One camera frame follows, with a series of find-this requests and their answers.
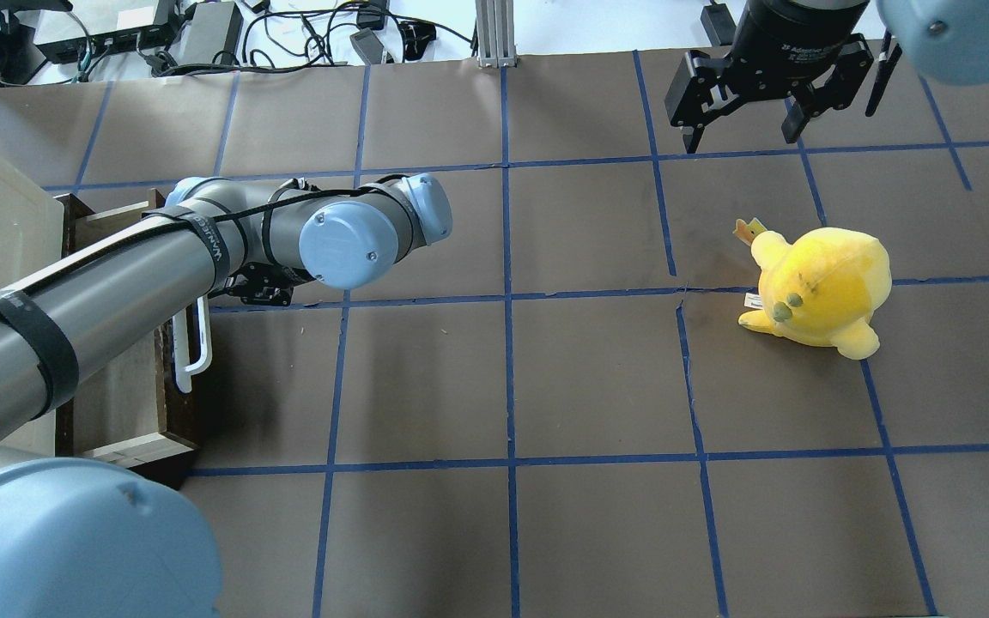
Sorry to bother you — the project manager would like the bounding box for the yellow plush dinosaur toy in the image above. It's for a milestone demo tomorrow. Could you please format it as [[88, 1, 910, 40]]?
[[733, 218, 894, 361]]

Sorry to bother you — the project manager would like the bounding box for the silver robot arm near drawer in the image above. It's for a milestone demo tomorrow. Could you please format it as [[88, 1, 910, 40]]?
[[0, 173, 454, 617]]

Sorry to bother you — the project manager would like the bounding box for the aluminium frame post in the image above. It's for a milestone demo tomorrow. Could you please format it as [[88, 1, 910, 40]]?
[[474, 0, 519, 68]]

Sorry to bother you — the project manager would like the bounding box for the dark wooden drawer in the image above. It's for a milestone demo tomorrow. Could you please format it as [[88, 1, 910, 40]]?
[[52, 193, 203, 490]]

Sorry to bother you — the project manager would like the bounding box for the black gripper near toy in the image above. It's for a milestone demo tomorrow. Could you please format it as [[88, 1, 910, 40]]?
[[664, 1, 874, 155]]

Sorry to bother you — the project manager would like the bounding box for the white drawer handle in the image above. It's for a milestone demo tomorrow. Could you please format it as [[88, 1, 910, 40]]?
[[170, 296, 215, 395]]

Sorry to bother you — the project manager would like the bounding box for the black network switch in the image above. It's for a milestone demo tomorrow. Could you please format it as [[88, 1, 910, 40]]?
[[33, 1, 182, 64]]

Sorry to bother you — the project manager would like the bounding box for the black gripper near drawer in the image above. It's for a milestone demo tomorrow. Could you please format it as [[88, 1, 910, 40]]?
[[224, 263, 313, 306]]

